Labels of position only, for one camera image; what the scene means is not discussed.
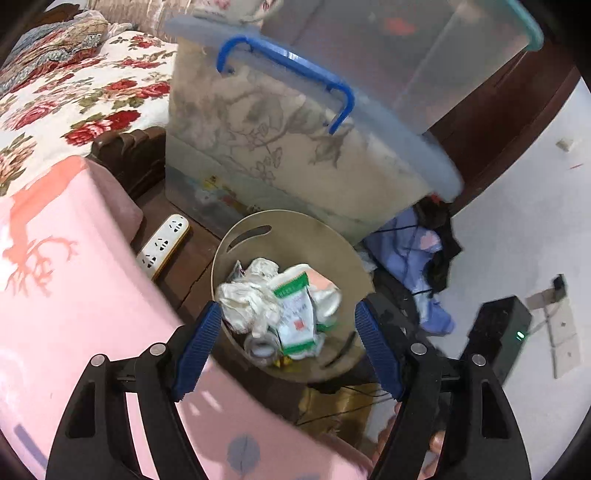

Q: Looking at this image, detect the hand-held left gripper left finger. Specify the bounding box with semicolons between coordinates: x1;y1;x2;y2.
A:
45;301;225;480

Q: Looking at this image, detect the person's right hand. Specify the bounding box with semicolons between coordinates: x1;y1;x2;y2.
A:
375;401;446;467

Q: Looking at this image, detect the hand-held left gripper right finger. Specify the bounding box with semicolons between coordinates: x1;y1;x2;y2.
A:
355;298;532;480

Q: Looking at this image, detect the beige plastic bin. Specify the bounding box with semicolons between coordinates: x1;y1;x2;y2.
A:
211;210;376;383

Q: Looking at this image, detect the storage box with blue handle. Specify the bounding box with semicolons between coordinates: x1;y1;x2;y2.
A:
165;14;465;245

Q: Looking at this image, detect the white power strip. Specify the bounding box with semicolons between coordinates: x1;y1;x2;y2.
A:
135;213;191;280

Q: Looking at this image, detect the paper sheet on floor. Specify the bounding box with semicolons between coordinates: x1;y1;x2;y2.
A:
526;288;583;379

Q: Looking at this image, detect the floral folded quilt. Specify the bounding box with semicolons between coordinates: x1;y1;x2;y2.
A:
0;18;112;93

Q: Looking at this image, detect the clear printed plastic wrapper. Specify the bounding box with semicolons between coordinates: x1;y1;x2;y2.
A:
270;264;326;360

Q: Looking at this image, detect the white tissue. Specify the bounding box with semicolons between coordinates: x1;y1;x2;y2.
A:
216;258;282;335

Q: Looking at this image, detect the black cloth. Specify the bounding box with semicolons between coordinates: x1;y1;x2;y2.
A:
413;196;462;294

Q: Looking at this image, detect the clear storage box teal rim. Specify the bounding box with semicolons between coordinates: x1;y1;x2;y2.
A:
261;0;544;134

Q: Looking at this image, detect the white enamel mug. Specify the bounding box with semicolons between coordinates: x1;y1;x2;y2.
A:
191;0;284;25

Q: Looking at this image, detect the dark wooden bed footboard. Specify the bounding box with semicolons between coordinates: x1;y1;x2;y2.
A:
90;127;167;199

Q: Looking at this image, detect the purple cloth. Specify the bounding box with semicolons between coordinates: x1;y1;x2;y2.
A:
365;208;455;335

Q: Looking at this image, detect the beige leaf-print curtain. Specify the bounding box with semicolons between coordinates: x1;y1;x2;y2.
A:
88;0;195;29

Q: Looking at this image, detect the bed with floral quilt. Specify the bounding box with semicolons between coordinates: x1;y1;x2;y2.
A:
0;32;178;195

